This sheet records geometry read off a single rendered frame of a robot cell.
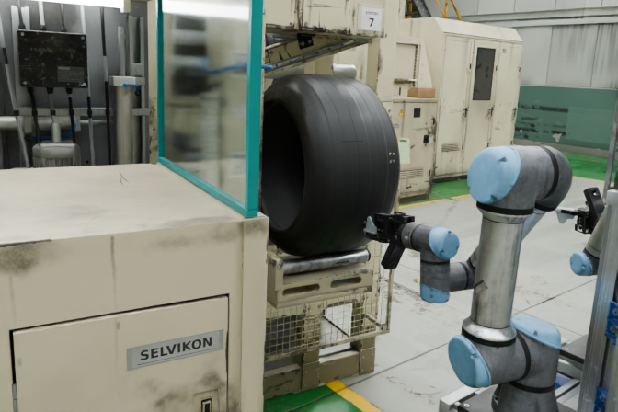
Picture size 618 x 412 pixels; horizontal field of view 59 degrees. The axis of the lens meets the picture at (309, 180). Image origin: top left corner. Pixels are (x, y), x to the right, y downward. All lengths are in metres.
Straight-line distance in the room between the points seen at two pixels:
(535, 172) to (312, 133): 0.66
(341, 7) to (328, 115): 0.60
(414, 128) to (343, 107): 4.98
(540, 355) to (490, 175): 0.44
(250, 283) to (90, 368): 0.26
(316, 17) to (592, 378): 1.39
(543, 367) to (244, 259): 0.78
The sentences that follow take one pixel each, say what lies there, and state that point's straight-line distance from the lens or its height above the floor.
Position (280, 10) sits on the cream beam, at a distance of 1.97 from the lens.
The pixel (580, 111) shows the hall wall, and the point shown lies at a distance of 13.30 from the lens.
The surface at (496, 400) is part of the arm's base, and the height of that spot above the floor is 0.74.
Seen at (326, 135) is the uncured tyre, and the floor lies 1.32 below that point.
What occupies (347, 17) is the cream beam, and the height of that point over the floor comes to 1.70.
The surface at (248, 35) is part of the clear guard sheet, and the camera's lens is 0.85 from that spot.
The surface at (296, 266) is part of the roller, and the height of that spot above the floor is 0.91.
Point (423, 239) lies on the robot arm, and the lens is 1.43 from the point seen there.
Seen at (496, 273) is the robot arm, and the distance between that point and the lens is 1.24.
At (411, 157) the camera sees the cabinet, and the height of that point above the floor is 0.55.
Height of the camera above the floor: 1.50
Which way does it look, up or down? 11 degrees down
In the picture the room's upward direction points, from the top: 2 degrees clockwise
